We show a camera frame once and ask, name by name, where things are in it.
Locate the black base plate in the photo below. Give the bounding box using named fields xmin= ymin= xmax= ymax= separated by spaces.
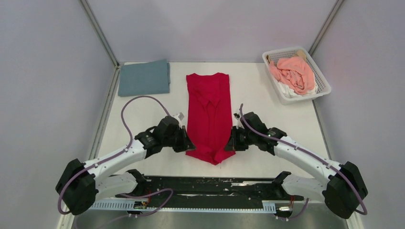
xmin=129 ymin=175 xmax=304 ymax=210

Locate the beige garment in basket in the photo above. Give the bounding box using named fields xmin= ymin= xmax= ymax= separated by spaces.
xmin=266 ymin=50 xmax=308 ymax=64

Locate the white slotted cable duct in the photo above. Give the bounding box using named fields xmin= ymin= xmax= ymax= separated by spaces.
xmin=90 ymin=199 xmax=277 ymax=214

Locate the aluminium frame rail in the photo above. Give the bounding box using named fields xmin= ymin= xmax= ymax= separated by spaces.
xmin=62 ymin=178 xmax=364 ymax=229

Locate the red t shirt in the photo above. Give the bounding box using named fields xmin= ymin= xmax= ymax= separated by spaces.
xmin=186 ymin=73 xmax=235 ymax=165

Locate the pink t shirt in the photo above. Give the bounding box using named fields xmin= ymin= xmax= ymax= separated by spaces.
xmin=269 ymin=57 xmax=315 ymax=95

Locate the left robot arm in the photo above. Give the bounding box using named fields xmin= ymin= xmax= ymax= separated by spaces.
xmin=55 ymin=116 xmax=196 ymax=216

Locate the white t shirt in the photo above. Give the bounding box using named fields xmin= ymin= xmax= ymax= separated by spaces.
xmin=277 ymin=82 xmax=318 ymax=98

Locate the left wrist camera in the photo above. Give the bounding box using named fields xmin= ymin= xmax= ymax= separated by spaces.
xmin=174 ymin=112 xmax=184 ymax=122

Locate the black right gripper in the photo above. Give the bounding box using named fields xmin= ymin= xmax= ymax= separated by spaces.
xmin=224 ymin=126 xmax=256 ymax=152

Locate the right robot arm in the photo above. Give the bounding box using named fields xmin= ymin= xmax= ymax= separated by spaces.
xmin=225 ymin=112 xmax=368 ymax=219

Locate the folded blue t shirt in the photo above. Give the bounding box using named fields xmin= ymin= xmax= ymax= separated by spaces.
xmin=117 ymin=59 xmax=171 ymax=97

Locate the white plastic laundry basket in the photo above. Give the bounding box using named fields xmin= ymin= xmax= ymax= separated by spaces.
xmin=262 ymin=46 xmax=331 ymax=105

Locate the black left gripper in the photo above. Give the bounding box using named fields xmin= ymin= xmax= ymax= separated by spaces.
xmin=163 ymin=125 xmax=196 ymax=153

